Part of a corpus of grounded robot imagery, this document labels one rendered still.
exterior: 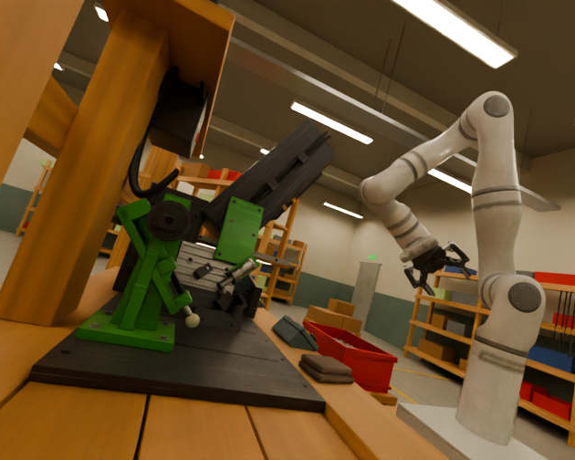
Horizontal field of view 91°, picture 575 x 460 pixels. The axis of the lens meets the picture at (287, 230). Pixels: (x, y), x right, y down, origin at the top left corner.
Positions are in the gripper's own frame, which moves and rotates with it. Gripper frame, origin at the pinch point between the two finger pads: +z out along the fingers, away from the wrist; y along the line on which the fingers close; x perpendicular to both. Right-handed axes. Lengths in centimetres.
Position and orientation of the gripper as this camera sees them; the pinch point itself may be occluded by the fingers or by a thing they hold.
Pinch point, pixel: (449, 285)
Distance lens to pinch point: 84.4
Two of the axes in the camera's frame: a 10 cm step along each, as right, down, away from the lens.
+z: 6.4, 7.7, 0.9
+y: -7.2, 5.5, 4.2
